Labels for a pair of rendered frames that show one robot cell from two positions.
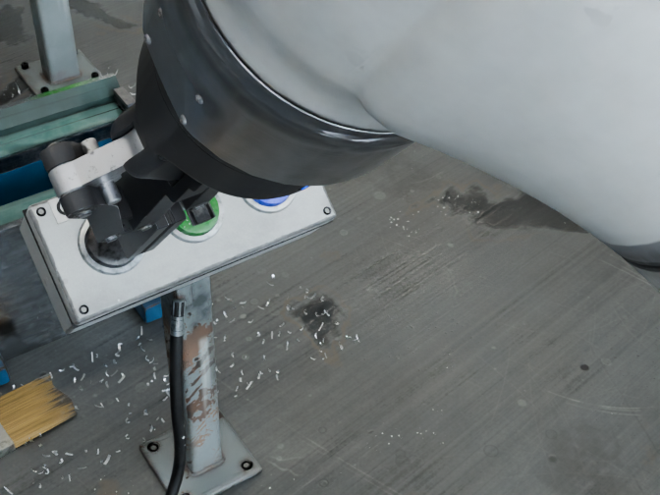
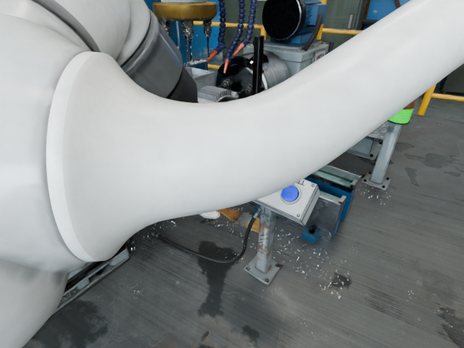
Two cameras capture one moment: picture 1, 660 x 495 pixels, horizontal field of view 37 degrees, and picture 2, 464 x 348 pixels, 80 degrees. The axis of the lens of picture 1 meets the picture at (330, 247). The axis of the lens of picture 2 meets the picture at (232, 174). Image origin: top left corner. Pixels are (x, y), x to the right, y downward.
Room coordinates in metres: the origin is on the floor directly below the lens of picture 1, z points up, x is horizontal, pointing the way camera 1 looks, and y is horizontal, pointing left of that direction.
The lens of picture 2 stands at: (0.26, -0.30, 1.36)
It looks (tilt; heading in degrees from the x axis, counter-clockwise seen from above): 34 degrees down; 73
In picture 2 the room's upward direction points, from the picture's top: straight up
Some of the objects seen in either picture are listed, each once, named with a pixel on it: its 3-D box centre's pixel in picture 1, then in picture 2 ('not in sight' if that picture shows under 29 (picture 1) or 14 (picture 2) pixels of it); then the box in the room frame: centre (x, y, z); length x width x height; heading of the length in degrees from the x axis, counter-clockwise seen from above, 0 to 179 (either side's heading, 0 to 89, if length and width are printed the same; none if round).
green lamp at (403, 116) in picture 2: not in sight; (400, 113); (0.97, 0.32, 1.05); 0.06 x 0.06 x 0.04
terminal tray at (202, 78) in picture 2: not in sight; (190, 83); (0.39, 0.62, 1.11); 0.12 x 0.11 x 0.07; 126
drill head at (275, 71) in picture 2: not in sight; (256, 83); (0.68, 0.78, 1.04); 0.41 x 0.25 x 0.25; 36
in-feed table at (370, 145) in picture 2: not in sight; (362, 134); (1.08, 0.56, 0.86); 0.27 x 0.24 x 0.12; 36
